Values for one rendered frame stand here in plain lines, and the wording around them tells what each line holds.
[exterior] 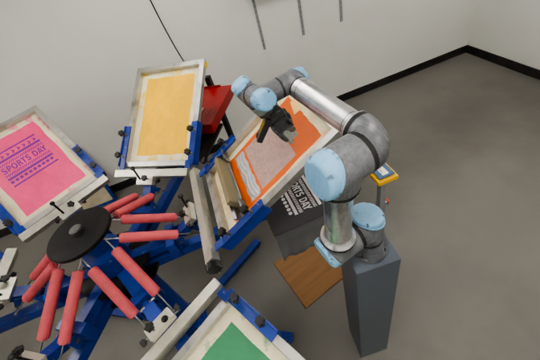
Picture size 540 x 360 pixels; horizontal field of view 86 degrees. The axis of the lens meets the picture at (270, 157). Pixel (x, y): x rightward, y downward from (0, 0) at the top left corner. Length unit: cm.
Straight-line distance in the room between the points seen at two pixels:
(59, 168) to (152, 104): 77
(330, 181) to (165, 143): 165
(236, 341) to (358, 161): 103
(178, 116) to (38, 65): 167
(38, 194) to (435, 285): 284
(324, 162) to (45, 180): 213
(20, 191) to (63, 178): 25
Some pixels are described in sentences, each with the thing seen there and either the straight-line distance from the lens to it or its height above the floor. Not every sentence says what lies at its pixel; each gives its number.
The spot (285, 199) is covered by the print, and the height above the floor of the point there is 95.
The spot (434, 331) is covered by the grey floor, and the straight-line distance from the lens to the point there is 245.
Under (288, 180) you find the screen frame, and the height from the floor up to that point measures 139.
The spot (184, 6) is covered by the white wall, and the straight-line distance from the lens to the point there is 319.
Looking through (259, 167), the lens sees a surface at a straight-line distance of 149.
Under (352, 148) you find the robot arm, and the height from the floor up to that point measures 184.
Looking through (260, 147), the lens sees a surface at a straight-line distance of 156.
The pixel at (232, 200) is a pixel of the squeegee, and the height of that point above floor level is 128.
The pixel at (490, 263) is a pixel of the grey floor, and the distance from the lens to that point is 276.
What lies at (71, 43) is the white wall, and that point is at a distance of 335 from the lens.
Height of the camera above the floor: 230
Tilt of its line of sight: 41 degrees down
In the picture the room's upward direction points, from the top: 17 degrees counter-clockwise
